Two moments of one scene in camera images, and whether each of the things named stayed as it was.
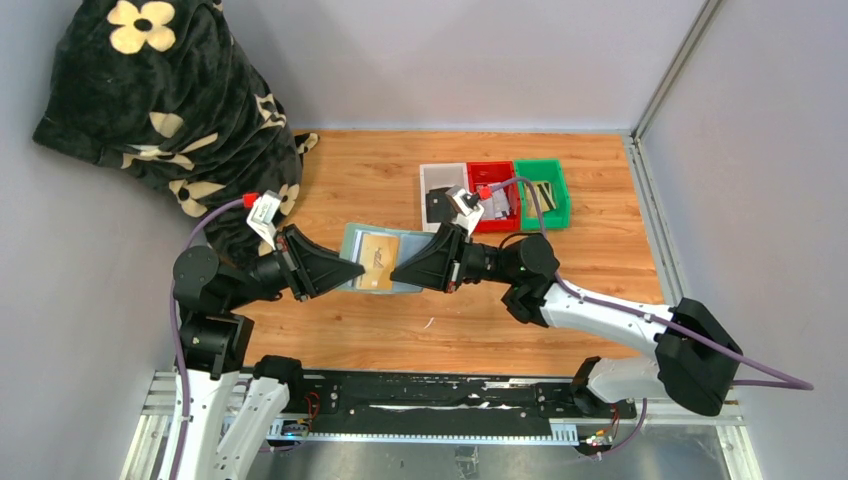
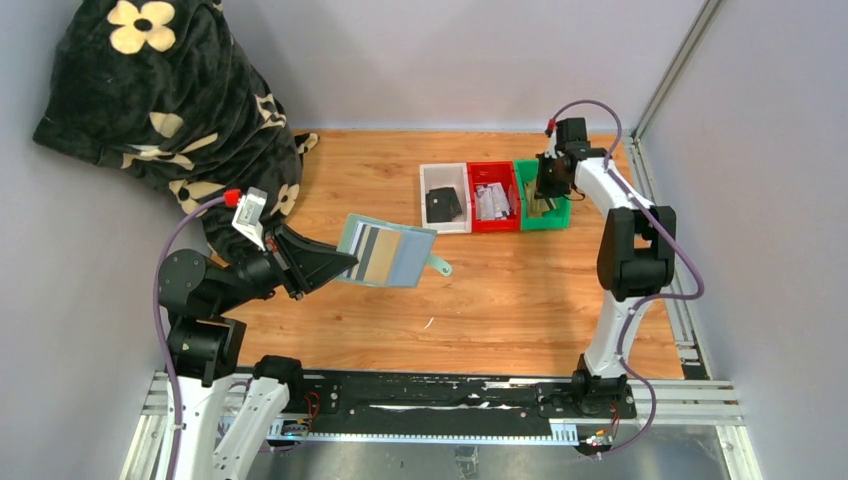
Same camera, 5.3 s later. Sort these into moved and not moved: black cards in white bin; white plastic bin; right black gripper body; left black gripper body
Moved: right black gripper body
Not moved: left black gripper body; black cards in white bin; white plastic bin
